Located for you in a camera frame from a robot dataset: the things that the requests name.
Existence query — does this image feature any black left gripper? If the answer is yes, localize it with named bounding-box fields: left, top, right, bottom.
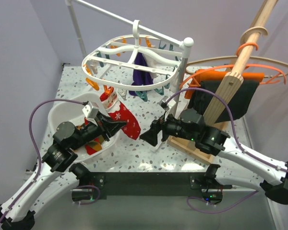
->
left=71, top=110, right=127, bottom=150

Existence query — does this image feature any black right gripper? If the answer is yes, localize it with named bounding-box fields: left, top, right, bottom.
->
left=139, top=109, right=197, bottom=146

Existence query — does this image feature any red Christmas sock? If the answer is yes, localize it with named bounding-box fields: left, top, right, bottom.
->
left=99, top=86, right=141, bottom=140
left=84, top=119, right=104, bottom=156

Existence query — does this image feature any green striped sock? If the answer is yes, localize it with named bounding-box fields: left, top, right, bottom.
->
left=76, top=123, right=104, bottom=155

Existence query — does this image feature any white round clip hanger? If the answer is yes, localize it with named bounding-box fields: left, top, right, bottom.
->
left=82, top=20, right=193, bottom=91

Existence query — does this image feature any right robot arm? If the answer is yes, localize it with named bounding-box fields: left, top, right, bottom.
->
left=140, top=109, right=288, bottom=205

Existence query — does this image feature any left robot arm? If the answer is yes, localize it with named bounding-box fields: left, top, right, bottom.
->
left=0, top=113, right=126, bottom=230

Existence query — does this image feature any orange plastic hanger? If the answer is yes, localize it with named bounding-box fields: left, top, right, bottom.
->
left=179, top=42, right=288, bottom=91

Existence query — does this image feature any wooden rack base tray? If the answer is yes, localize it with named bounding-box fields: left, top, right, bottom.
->
left=168, top=126, right=229, bottom=164

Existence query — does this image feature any teal clothes peg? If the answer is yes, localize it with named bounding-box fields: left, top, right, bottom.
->
left=135, top=91, right=148, bottom=102

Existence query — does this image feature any white plastic basin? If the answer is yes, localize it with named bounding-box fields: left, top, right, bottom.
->
left=48, top=92, right=120, bottom=164

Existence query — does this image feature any purple sock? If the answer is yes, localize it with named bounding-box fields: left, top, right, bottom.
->
left=129, top=52, right=153, bottom=96

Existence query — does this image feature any dark grey garment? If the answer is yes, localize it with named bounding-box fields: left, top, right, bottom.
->
left=188, top=80, right=259, bottom=120

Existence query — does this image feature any white sock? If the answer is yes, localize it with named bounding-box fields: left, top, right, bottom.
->
left=144, top=54, right=158, bottom=79

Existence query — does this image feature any orange garment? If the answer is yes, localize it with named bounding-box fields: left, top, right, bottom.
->
left=184, top=69, right=265, bottom=100

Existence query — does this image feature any white drying stand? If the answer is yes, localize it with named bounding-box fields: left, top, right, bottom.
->
left=65, top=0, right=194, bottom=102

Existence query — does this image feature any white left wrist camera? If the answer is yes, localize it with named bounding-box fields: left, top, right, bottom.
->
left=82, top=101, right=101, bottom=125

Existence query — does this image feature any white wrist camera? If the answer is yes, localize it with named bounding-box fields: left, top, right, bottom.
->
left=82, top=101, right=101, bottom=125
left=159, top=96, right=177, bottom=121

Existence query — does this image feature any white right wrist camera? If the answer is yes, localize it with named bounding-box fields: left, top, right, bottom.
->
left=159, top=96, right=177, bottom=121

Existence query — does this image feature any wooden rack post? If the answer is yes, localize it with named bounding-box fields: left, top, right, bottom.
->
left=187, top=0, right=279, bottom=154

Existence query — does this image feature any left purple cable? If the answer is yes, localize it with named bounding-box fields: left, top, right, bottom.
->
left=0, top=99, right=88, bottom=230

